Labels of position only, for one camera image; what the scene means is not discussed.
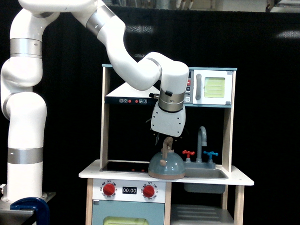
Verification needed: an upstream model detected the grey lower shelf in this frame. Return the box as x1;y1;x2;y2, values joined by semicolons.
171;204;234;225

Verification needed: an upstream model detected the red tap handle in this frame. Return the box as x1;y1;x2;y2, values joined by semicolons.
182;150;195;163

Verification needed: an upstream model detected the toy microwave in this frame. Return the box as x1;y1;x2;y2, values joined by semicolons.
184;67;236;108

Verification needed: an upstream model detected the grey toy faucet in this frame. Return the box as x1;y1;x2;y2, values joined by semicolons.
196;126;207;163

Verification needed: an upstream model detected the left red oven knob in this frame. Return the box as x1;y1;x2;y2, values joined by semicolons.
102;183;116;197

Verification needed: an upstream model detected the grey toy range hood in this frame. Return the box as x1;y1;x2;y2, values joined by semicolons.
104;83;159;106

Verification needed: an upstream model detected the blue toy teapot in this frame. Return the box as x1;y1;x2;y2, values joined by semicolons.
148;137;186;180

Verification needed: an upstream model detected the blue clamp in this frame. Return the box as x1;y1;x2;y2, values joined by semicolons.
10;197;50;225

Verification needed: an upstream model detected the blue toy oven door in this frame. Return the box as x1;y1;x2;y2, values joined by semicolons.
92;200;165;225

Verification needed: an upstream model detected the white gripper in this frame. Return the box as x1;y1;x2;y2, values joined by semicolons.
150;103;186;145

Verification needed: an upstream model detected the grey toy sink basin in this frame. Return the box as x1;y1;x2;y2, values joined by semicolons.
184;162;228;194

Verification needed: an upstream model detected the right red oven knob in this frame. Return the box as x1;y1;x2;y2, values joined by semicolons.
142;185;155;198

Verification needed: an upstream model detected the blue tap handle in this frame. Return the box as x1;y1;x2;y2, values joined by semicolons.
203;151;218;164

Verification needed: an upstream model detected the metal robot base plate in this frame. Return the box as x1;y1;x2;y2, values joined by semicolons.
0;192;56;225

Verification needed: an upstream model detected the black toy stove top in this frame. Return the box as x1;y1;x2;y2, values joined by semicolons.
100;161;149;173

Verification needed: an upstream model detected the red oven knob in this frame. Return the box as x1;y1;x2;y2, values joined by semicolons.
102;183;116;197
142;185;155;198

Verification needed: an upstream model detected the wooden toy kitchen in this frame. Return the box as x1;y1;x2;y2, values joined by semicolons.
79;64;254;225

